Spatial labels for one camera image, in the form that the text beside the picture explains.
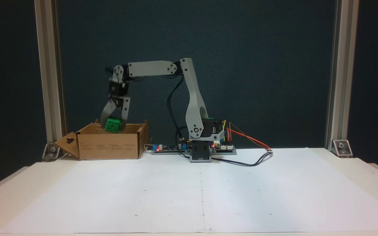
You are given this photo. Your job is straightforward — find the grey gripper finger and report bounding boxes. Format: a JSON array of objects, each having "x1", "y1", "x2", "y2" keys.
[
  {"x1": 119, "y1": 97, "x2": 131, "y2": 128},
  {"x1": 100, "y1": 99, "x2": 119, "y2": 129}
]

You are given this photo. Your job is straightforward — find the green dice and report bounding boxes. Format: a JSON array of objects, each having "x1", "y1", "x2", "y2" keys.
[{"x1": 105, "y1": 117, "x2": 121, "y2": 133}]

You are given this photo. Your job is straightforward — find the open cardboard box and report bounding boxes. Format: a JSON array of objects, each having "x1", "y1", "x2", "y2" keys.
[{"x1": 54, "y1": 119, "x2": 149, "y2": 161}]

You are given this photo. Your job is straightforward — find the blue power circuit board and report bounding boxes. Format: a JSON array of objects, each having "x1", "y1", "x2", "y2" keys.
[{"x1": 151, "y1": 142, "x2": 191, "y2": 155}]

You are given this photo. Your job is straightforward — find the metal corner bracket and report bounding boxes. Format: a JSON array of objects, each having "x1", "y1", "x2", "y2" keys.
[
  {"x1": 42, "y1": 143, "x2": 61, "y2": 162},
  {"x1": 332, "y1": 139, "x2": 353, "y2": 158}
]

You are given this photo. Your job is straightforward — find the aluminium frame post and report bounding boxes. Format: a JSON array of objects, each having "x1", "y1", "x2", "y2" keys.
[
  {"x1": 324, "y1": 0, "x2": 360, "y2": 149},
  {"x1": 34, "y1": 0, "x2": 67, "y2": 145}
]

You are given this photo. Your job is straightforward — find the black cable with orange wires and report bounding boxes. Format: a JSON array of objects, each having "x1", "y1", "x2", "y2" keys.
[{"x1": 156, "y1": 122, "x2": 273, "y2": 167}]

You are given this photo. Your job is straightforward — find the controller board with jumper wires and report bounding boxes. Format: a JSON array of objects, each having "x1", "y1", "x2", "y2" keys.
[{"x1": 211, "y1": 140, "x2": 237, "y2": 155}]

